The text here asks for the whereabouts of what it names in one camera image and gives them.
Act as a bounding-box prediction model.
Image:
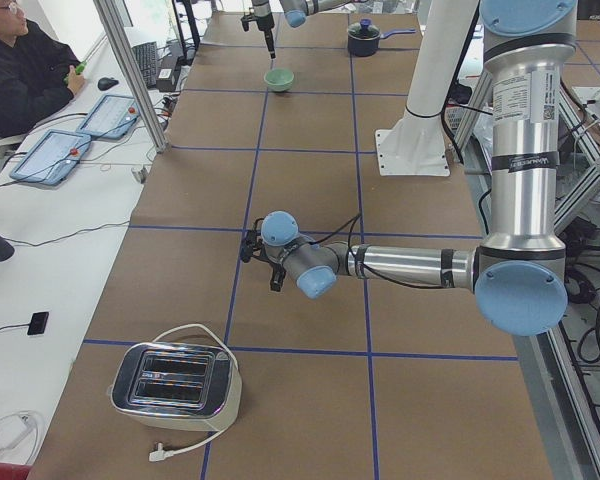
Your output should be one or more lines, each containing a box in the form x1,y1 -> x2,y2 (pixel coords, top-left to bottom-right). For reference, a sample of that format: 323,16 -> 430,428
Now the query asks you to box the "small black box device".
27,311 -> 49,336

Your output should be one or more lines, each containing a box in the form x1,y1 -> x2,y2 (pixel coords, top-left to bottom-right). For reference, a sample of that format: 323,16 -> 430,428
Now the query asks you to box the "white toaster power cable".
147,323 -> 229,463

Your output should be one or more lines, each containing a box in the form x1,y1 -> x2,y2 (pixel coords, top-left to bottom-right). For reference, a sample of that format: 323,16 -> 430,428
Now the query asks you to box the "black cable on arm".
307,213 -> 454,290

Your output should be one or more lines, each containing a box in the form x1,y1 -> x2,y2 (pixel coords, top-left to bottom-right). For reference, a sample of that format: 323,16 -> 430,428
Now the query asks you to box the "seated person in black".
0,1 -> 85,138

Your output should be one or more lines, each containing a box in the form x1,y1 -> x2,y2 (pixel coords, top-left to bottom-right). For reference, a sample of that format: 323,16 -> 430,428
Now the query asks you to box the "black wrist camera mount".
241,13 -> 255,32
239,217 -> 264,263

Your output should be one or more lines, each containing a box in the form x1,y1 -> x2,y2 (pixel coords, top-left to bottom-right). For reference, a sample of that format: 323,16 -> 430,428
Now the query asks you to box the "silver white toaster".
110,342 -> 242,432

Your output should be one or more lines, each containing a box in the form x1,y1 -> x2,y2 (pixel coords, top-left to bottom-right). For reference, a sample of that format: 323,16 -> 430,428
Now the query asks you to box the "aluminium frame post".
93,0 -> 168,153

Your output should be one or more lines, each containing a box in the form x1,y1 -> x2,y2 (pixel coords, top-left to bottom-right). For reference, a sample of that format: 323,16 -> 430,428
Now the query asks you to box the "blue teach pendant tablet far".
76,94 -> 139,140

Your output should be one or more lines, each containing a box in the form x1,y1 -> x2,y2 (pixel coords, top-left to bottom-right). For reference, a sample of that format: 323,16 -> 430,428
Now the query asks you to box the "dark blue saucepan with lid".
347,18 -> 416,57

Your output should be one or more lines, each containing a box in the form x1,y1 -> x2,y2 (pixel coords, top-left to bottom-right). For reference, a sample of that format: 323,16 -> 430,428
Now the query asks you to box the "black keyboard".
131,42 -> 158,88

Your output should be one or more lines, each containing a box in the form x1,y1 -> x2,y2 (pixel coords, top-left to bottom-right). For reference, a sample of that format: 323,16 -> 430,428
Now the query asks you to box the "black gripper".
252,239 -> 286,292
251,0 -> 276,59

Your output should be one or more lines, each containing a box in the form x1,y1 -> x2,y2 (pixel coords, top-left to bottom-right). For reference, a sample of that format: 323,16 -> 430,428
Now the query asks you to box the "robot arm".
240,0 -> 350,59
240,1 -> 577,336

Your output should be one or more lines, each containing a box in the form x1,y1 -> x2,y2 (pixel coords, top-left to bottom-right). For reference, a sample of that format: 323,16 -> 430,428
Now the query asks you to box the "black computer mouse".
97,77 -> 119,91

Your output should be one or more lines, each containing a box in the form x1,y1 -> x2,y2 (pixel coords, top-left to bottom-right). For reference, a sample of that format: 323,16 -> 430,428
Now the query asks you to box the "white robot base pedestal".
375,0 -> 479,177

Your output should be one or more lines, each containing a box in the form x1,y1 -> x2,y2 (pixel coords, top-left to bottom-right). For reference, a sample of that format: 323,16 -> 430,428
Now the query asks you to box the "green bowl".
263,68 -> 295,93

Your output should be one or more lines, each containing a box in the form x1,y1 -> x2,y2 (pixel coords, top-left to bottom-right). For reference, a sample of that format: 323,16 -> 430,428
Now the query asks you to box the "blue teach pendant tablet near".
10,129 -> 92,186

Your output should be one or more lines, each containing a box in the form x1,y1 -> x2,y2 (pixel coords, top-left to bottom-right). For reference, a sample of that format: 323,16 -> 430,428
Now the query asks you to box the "blue teach pendant tablet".
10,129 -> 92,186
76,94 -> 139,140

